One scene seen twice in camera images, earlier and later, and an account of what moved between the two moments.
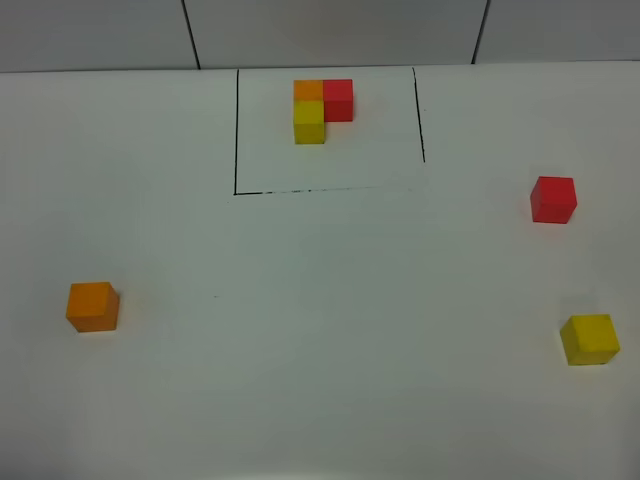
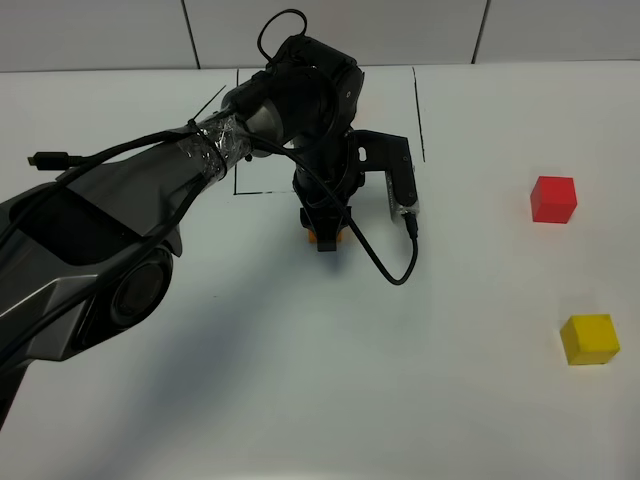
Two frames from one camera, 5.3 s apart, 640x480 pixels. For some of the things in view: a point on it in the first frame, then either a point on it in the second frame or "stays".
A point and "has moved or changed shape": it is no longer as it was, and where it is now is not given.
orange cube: x=93 y=306 has moved or changed shape
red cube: x=553 y=199 stays
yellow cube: x=590 y=339 stays
